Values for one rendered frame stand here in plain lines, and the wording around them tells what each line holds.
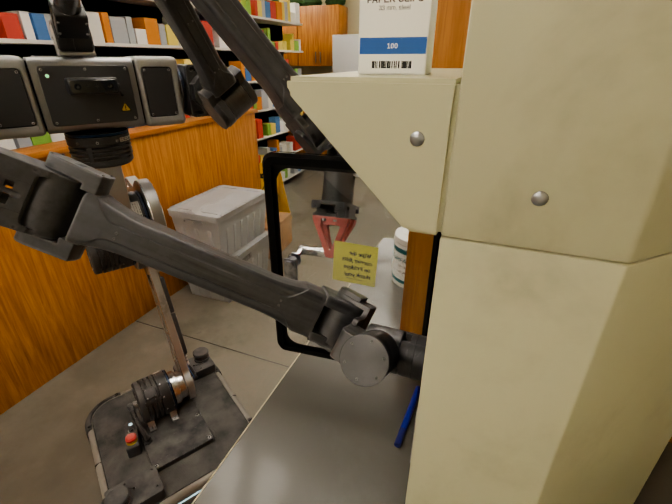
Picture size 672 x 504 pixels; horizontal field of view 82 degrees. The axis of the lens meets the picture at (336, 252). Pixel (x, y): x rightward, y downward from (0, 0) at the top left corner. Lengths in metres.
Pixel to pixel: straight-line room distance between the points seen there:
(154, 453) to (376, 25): 1.57
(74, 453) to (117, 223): 1.75
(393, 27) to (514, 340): 0.24
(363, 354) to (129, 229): 0.31
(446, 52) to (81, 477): 1.98
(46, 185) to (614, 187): 0.52
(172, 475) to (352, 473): 1.02
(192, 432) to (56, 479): 0.64
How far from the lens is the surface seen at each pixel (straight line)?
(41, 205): 0.54
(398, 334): 0.52
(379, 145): 0.27
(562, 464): 0.41
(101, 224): 0.52
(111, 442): 1.81
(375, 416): 0.77
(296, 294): 0.51
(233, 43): 0.70
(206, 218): 2.53
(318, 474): 0.70
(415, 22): 0.31
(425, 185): 0.27
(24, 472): 2.23
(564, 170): 0.26
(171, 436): 1.71
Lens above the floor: 1.52
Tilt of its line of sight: 26 degrees down
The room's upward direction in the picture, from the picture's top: straight up
